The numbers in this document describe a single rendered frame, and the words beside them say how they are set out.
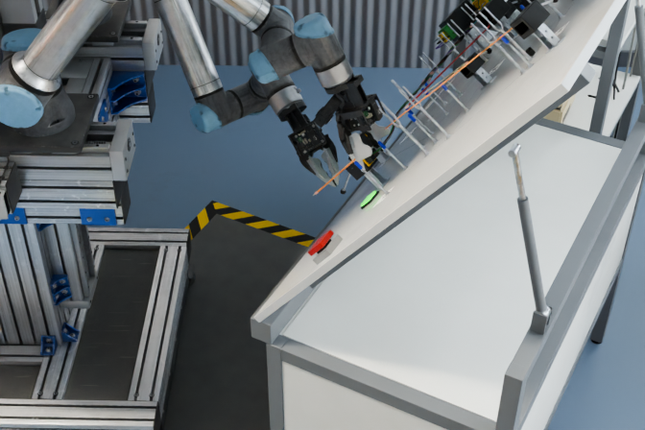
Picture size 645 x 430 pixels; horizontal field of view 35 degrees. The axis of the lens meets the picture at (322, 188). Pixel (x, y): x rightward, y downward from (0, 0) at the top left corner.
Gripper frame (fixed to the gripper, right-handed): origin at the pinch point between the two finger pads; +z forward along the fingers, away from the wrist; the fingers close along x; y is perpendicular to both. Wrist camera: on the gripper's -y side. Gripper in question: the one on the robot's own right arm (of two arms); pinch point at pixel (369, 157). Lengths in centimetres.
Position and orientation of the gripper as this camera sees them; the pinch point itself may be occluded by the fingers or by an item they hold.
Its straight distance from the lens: 232.6
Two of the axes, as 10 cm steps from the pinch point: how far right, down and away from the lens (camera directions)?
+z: 4.3, 8.1, 3.9
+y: 7.5, -0.9, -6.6
